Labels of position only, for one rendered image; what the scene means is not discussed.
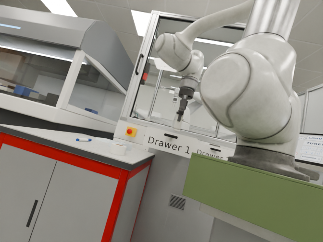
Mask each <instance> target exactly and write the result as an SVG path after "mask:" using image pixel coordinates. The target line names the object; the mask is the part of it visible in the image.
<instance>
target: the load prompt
mask: <svg viewBox="0 0 323 242"><path fill-rule="evenodd" d="M306 140H313V141H323V137H322V136H310V135H308V136H307V138H306Z"/></svg>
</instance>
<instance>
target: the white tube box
mask: <svg viewBox="0 0 323 242"><path fill-rule="evenodd" d="M112 143H115V144H120V145H124V146H126V147H127V149H126V150H130V151H131V149H132V144H125V143H123V142H120V143H119V141H117V142H115V141H114V140H110V141H109V145H108V146H109V147H111V145H112Z"/></svg>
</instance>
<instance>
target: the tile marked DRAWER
mask: <svg viewBox="0 0 323 242"><path fill-rule="evenodd" d="M300 159H306V160H311V161H317V162H321V160H322V157H319V156H313V155H306V154H301V156H300Z"/></svg>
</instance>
